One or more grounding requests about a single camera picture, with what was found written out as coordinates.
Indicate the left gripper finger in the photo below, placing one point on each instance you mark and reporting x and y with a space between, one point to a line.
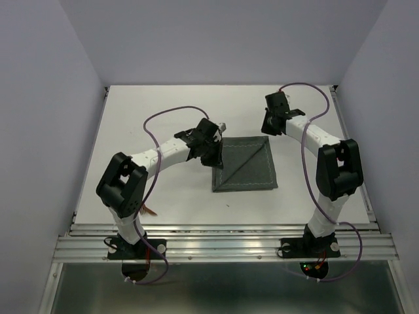
209 159
219 154

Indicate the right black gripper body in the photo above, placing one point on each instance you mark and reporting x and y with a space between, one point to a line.
271 124

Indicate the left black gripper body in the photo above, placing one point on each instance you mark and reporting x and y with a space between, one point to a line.
212 142

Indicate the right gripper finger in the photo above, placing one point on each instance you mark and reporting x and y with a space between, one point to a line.
266 127
276 131

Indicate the grey cloth napkin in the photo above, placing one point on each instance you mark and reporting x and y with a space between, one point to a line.
247 166

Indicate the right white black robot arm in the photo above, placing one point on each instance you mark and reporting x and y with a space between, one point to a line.
338 175

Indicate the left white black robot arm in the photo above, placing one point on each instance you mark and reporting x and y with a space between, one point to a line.
122 186

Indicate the copper knife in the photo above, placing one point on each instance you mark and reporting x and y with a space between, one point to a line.
150 212

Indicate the copper fork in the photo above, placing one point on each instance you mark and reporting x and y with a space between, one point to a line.
142 211

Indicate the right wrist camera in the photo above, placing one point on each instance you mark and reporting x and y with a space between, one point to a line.
288 96

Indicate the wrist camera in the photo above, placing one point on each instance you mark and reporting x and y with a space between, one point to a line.
288 96
222 127

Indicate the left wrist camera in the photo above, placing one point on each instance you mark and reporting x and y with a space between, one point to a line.
222 127

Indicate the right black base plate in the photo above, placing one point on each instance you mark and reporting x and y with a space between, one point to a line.
308 246

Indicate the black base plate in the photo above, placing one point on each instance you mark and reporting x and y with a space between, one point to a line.
308 246
119 249

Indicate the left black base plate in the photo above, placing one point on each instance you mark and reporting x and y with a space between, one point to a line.
119 249

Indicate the aluminium right side rail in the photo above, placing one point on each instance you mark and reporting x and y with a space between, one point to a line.
351 157

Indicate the aluminium rail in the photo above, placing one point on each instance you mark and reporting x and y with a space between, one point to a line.
351 157
221 243

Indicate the aluminium front rail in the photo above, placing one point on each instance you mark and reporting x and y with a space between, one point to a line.
221 243

